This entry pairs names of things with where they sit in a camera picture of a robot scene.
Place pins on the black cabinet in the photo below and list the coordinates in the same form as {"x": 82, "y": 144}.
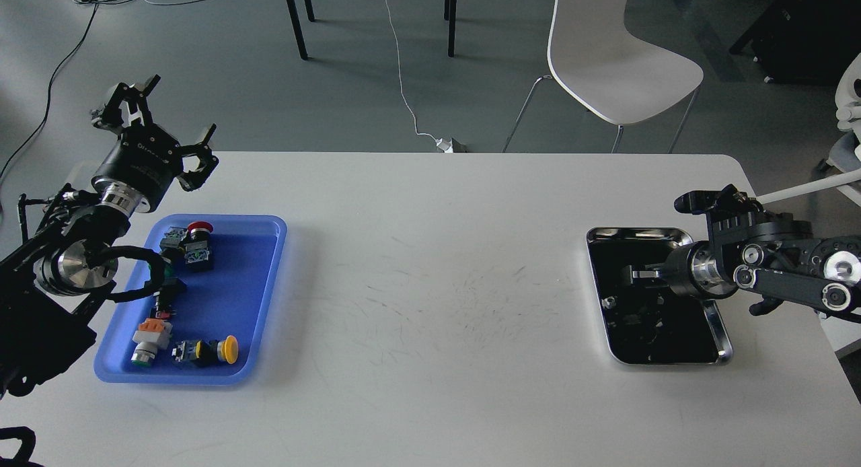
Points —
{"x": 804, "y": 41}

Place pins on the orange grey push button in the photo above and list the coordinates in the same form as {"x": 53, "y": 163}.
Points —
{"x": 151, "y": 335}

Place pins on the black selector switch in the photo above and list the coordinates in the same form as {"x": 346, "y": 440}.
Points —
{"x": 163, "y": 308}

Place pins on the blue plastic tray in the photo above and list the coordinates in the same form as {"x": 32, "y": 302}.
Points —
{"x": 231, "y": 299}

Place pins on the silver metal tray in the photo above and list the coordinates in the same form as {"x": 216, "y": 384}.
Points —
{"x": 652, "y": 326}

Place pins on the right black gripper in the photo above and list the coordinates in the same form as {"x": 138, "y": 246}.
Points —
{"x": 690, "y": 270}

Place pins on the yellow mushroom push button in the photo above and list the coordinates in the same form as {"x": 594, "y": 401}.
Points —
{"x": 205, "y": 353}

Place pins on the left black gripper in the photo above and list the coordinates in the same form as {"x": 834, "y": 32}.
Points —
{"x": 146, "y": 158}

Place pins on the white plastic chair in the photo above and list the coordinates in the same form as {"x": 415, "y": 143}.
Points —
{"x": 618, "y": 77}

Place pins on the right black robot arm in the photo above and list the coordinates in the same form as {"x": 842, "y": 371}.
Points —
{"x": 751, "y": 248}

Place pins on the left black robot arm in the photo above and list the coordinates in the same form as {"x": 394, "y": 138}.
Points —
{"x": 56, "y": 281}

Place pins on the white office chair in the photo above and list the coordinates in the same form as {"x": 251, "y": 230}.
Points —
{"x": 844, "y": 154}

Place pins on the green push button switch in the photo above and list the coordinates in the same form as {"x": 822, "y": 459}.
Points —
{"x": 171, "y": 249}

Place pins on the red mushroom push button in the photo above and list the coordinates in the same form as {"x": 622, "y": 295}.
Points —
{"x": 198, "y": 254}

